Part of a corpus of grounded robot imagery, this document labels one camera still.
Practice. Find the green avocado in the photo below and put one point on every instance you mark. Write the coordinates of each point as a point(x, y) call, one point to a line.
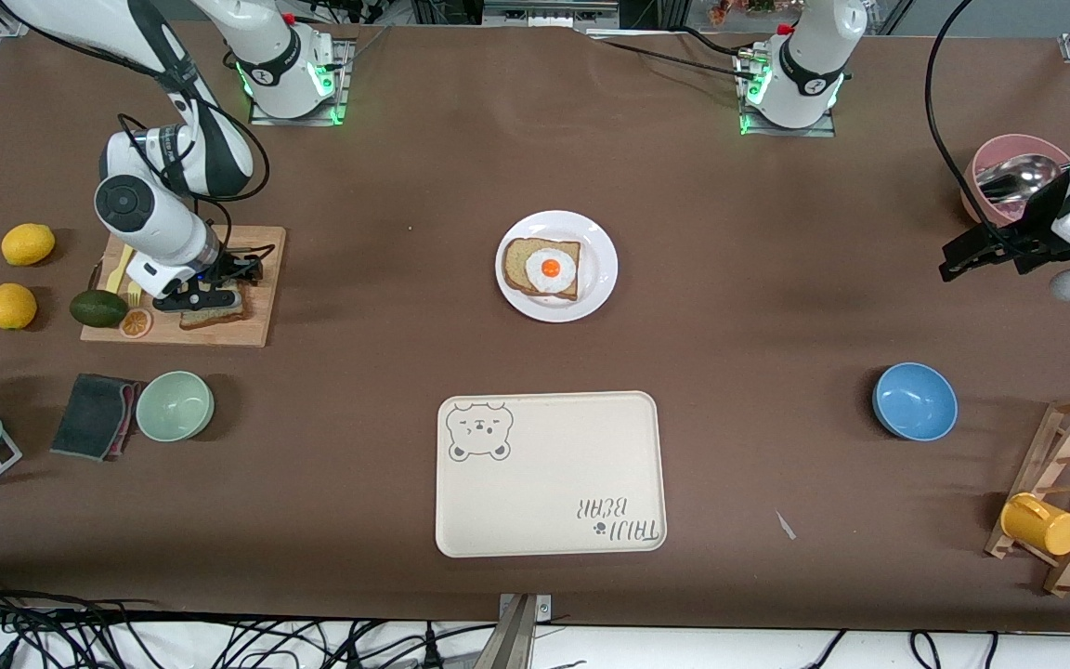
point(98, 308)

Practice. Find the blue bowl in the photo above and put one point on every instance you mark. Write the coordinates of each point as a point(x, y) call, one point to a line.
point(916, 401)

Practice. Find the white round plate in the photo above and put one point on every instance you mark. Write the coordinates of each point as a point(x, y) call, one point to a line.
point(600, 269)

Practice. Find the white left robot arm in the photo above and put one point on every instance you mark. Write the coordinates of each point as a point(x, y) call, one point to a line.
point(804, 65)

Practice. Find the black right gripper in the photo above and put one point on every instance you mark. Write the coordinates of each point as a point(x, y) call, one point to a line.
point(235, 269)

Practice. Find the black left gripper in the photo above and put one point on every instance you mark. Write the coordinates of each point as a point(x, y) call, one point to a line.
point(1024, 234)

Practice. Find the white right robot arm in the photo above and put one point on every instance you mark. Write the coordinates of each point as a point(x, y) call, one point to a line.
point(140, 218)

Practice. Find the round orange-yellow lemon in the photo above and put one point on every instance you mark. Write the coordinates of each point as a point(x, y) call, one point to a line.
point(11, 307)

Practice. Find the silver equipment box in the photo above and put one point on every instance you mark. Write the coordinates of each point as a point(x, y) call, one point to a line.
point(544, 11)

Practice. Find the metal spoon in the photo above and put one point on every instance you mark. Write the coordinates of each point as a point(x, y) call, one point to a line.
point(1013, 177)

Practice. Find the white tape scrap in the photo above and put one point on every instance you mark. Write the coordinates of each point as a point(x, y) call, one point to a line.
point(785, 525)

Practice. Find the brown bread slice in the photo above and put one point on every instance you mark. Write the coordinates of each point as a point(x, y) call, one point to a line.
point(219, 321)
point(516, 269)

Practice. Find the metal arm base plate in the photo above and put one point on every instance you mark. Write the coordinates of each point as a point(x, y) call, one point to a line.
point(790, 132)
point(346, 84)

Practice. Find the pink bowl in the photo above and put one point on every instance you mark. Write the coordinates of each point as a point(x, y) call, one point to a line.
point(1009, 147)

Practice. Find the orange slice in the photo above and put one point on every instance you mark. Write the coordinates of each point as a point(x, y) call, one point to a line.
point(136, 323)

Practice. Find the cream bear print tray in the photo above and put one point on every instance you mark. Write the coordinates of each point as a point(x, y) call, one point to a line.
point(549, 474)

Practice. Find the fried egg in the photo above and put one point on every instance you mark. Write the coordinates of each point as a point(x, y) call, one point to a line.
point(551, 269)

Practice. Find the dark grey cloth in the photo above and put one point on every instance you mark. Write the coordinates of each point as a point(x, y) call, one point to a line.
point(89, 415)

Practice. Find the wooden cutting board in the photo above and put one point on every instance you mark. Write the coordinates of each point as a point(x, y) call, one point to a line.
point(256, 316)

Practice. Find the metal table edge bracket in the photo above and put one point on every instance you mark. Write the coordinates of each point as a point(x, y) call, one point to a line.
point(521, 632)

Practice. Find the pale green bowl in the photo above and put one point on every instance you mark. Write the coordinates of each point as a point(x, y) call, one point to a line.
point(175, 406)

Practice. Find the yellow lemon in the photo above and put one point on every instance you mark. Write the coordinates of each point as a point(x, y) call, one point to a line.
point(28, 244)

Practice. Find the yellow mug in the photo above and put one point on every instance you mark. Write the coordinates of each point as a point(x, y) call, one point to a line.
point(1041, 525)

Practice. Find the yellow plastic knife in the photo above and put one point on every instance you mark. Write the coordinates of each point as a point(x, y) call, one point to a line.
point(117, 269)

